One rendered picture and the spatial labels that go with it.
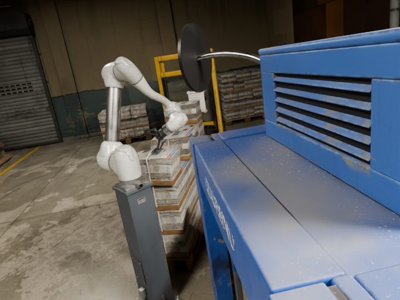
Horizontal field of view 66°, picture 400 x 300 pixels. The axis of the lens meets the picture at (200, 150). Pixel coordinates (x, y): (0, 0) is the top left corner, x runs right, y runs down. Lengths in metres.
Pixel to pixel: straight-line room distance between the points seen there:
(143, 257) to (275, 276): 2.00
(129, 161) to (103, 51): 7.57
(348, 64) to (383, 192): 0.16
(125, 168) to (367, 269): 1.82
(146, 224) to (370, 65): 1.95
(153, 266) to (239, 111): 6.17
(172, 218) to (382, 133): 2.32
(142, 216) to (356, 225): 1.86
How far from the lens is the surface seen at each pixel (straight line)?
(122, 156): 2.03
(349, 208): 0.43
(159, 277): 2.44
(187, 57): 0.77
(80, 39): 9.58
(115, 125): 2.22
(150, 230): 2.24
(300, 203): 0.44
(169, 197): 2.53
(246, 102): 8.08
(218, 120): 3.98
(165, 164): 2.40
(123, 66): 2.10
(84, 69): 9.55
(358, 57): 0.42
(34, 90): 9.89
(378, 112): 0.40
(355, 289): 0.31
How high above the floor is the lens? 1.75
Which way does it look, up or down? 16 degrees down
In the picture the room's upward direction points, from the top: 9 degrees counter-clockwise
